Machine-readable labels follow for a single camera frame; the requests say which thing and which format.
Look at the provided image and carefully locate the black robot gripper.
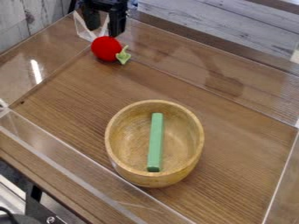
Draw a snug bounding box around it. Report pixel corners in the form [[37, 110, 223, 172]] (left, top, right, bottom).
[[78, 0, 128, 38]]

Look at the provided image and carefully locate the red plush strawberry toy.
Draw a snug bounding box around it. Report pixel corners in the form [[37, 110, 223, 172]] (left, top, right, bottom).
[[90, 36, 130, 65]]

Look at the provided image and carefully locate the green rectangular stick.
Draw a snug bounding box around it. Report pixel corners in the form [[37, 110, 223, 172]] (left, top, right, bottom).
[[146, 113, 164, 172]]

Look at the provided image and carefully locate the oval wooden bowl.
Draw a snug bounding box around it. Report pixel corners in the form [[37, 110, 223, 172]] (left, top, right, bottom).
[[104, 100, 204, 188]]

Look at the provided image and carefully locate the black metal table leg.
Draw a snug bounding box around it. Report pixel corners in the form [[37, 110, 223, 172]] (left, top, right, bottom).
[[24, 185, 68, 224]]

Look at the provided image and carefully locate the clear acrylic corner bracket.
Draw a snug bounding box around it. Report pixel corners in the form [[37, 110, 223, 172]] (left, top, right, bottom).
[[72, 11, 109, 42]]

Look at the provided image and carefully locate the clear acrylic tray wall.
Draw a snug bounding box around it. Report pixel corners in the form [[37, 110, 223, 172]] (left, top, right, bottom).
[[0, 15, 299, 224]]

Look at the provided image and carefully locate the black cable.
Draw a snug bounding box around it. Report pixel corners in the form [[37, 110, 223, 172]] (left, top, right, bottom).
[[0, 206, 21, 224]]

